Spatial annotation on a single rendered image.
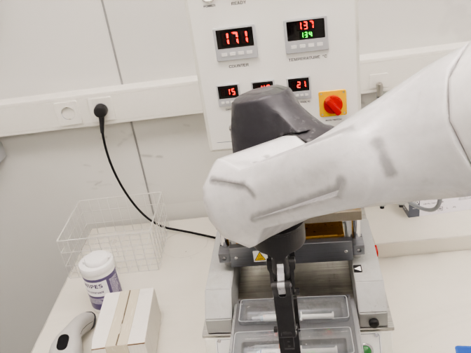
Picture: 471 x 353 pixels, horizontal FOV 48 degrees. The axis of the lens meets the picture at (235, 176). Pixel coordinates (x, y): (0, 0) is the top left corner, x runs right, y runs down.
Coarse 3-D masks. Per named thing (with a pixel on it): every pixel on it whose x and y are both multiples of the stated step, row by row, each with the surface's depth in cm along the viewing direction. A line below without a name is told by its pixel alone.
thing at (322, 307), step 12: (252, 300) 94; (264, 300) 93; (300, 300) 92; (312, 300) 91; (324, 300) 91; (336, 300) 91; (240, 312) 91; (252, 312) 91; (264, 312) 90; (300, 312) 89; (312, 312) 89; (324, 312) 89; (336, 312) 88
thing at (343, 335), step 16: (240, 336) 85; (256, 336) 84; (272, 336) 84; (304, 336) 83; (320, 336) 83; (336, 336) 82; (240, 352) 82; (256, 352) 81; (272, 352) 81; (304, 352) 80; (320, 352) 80; (336, 352) 79
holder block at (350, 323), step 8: (304, 296) 94; (352, 312) 89; (352, 320) 87; (240, 328) 89; (248, 328) 89; (256, 328) 89; (264, 328) 88; (272, 328) 88; (352, 328) 86; (352, 336) 84; (232, 344) 86; (232, 352) 85
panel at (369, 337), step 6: (366, 336) 94; (372, 336) 94; (378, 336) 94; (216, 342) 98; (222, 342) 98; (228, 342) 98; (366, 342) 94; (372, 342) 94; (378, 342) 94; (216, 348) 98; (222, 348) 98; (228, 348) 98; (372, 348) 94; (378, 348) 94
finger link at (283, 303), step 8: (272, 288) 69; (288, 288) 69; (280, 296) 71; (288, 296) 70; (280, 304) 71; (288, 304) 71; (280, 312) 72; (288, 312) 72; (280, 320) 72; (288, 320) 72; (280, 328) 73; (288, 328) 73; (280, 336) 73; (288, 336) 73
